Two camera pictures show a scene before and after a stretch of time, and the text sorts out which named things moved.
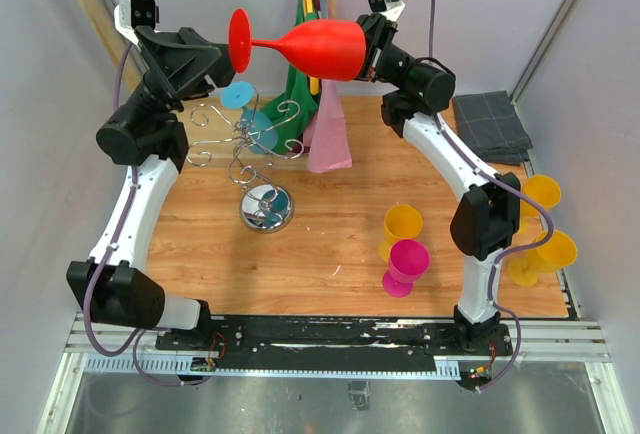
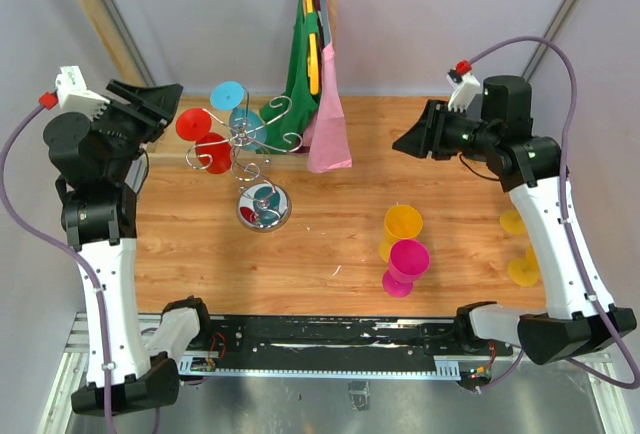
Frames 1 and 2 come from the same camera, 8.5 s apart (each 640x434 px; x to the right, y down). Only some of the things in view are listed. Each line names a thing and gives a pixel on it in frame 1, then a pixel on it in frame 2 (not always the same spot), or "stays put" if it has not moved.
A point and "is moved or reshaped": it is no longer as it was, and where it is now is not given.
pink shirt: x=325 y=132 stays put
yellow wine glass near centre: x=402 y=221 stays put
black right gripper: x=379 y=35 -> x=426 y=137
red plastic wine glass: x=334 y=49 -> x=212 y=149
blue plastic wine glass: x=260 y=130 is moved or reshaped
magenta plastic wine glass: x=407 y=261 stays put
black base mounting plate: x=335 y=344 stays put
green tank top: x=286 y=122 stays put
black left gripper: x=183 y=59 -> x=158 y=103
